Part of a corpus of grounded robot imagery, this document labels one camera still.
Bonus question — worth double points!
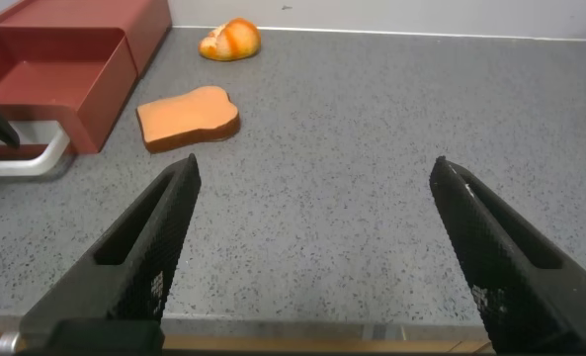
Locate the orange glazed bagel bread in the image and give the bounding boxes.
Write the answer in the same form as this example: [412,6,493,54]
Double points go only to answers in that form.
[198,17,263,62]

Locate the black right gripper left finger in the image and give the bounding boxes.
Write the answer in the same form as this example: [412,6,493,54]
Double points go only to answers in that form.
[18,153,203,356]

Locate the toast bread slice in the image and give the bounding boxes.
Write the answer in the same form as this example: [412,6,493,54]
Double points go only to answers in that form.
[134,85,241,154]

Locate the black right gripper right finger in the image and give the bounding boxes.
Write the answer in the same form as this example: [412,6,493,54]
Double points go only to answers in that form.
[429,155,586,356]

